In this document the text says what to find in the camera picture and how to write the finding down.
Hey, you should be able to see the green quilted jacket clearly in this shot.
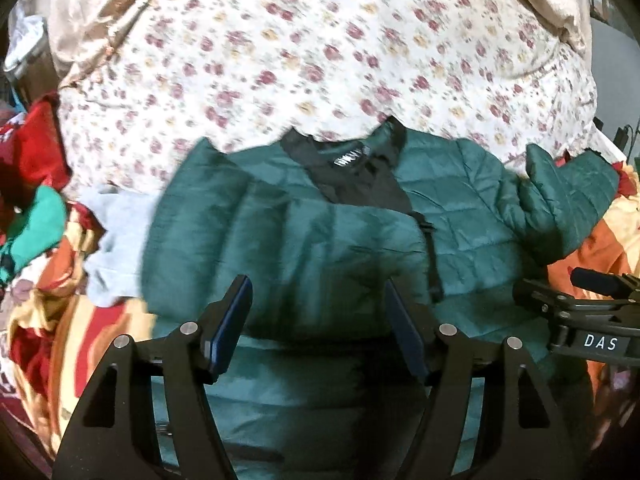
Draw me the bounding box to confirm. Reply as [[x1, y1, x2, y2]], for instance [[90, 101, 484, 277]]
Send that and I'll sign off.
[[141, 116, 622, 480]]

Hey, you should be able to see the beige satin pillow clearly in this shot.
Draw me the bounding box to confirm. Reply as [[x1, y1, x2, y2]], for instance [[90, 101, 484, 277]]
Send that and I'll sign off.
[[47, 0, 168, 88]]

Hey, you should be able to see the red cloth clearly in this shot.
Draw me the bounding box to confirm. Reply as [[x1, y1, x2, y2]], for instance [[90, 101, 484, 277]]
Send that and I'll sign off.
[[0, 94, 72, 208]]

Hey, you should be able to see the orange yellow red patterned blanket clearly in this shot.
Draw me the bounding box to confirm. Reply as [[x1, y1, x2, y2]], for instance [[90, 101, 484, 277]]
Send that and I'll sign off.
[[0, 192, 640, 463]]

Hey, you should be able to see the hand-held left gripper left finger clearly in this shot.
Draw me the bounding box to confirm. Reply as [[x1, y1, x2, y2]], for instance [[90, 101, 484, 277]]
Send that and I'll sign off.
[[52, 274, 254, 480]]

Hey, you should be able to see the bright green cloth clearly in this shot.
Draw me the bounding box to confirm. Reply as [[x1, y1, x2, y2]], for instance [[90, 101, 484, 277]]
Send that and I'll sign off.
[[0, 185, 69, 283]]

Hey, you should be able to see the grey fleece sweatshirt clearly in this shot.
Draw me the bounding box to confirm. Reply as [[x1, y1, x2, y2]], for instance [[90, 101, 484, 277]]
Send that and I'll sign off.
[[82, 185, 161, 308]]

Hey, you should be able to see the silver metal container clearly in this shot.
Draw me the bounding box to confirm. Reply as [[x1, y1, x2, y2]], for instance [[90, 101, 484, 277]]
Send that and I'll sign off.
[[4, 14, 57, 93]]

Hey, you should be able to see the floral bedsheet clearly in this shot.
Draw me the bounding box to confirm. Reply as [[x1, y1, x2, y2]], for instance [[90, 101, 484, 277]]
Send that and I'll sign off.
[[57, 0, 618, 201]]

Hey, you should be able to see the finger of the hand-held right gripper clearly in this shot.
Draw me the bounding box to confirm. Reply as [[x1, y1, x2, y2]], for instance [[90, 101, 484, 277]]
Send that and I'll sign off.
[[570, 267, 640, 304], [514, 278, 640, 332]]

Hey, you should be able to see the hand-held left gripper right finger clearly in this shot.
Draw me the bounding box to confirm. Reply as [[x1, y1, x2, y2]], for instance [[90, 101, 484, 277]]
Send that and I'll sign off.
[[383, 278, 592, 480]]

